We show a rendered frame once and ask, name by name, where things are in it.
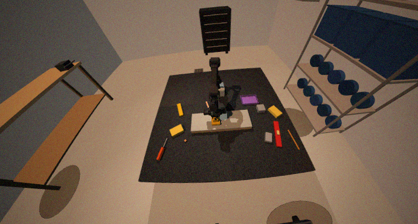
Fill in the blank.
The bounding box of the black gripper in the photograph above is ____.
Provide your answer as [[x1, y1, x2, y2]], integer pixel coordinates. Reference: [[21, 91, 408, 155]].
[[204, 107, 227, 116]]

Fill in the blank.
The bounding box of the beige flat square block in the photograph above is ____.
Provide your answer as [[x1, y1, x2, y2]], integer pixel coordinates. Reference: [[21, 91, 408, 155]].
[[265, 132, 272, 143]]

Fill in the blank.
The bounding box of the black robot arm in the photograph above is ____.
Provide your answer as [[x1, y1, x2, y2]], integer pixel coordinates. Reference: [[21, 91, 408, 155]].
[[208, 57, 222, 118]]

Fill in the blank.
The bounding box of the red-handled awl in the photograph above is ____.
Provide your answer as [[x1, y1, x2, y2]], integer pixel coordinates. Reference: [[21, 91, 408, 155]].
[[156, 142, 166, 161]]

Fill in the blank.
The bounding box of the beige rectangular block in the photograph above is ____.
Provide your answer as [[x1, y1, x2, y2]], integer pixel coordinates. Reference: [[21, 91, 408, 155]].
[[256, 104, 266, 113]]

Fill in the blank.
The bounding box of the red flat bar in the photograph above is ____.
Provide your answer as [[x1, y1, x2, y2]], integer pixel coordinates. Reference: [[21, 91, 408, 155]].
[[273, 121, 282, 147]]

